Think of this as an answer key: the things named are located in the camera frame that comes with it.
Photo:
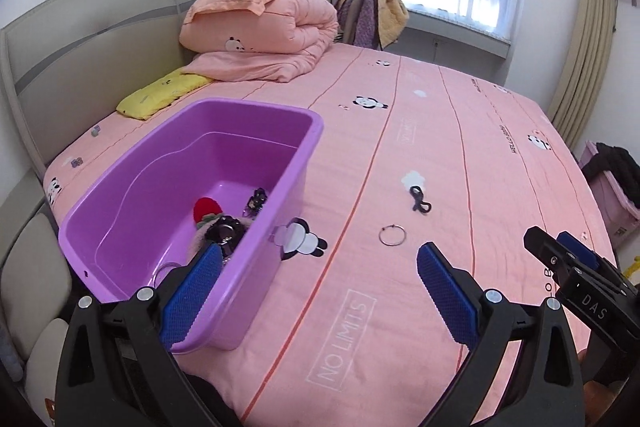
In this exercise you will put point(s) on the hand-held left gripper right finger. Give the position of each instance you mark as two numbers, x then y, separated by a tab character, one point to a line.
445	287

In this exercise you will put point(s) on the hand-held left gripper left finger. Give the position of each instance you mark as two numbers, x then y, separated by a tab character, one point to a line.
192	292

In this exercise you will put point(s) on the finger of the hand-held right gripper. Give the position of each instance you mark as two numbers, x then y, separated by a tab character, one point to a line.
577	249
542	249

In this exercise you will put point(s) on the purple plastic bin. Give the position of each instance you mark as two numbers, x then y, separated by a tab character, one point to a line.
150	187

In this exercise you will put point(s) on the small yellow object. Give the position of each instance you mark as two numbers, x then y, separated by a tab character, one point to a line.
635	267

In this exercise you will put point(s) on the pink storage box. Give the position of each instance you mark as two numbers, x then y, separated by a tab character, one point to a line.
607	207

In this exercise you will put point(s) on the black clothes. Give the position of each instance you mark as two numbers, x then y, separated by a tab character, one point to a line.
612	164

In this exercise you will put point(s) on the pink printed bed sheet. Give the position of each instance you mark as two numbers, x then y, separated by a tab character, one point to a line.
450	132

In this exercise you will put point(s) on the beige padded cushion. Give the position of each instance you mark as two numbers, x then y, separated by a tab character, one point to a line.
30	267

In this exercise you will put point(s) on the yellow pillow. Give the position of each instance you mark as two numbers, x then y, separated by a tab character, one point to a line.
155	94

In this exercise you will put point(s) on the folded pink quilt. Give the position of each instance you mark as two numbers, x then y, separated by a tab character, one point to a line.
260	27

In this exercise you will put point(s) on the grey upholstered headboard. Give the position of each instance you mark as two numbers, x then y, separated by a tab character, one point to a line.
100	22

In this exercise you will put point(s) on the purple knit garment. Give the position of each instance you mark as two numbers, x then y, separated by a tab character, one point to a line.
370	7

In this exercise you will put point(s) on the white wall socket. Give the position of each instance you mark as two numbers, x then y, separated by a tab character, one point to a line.
438	42

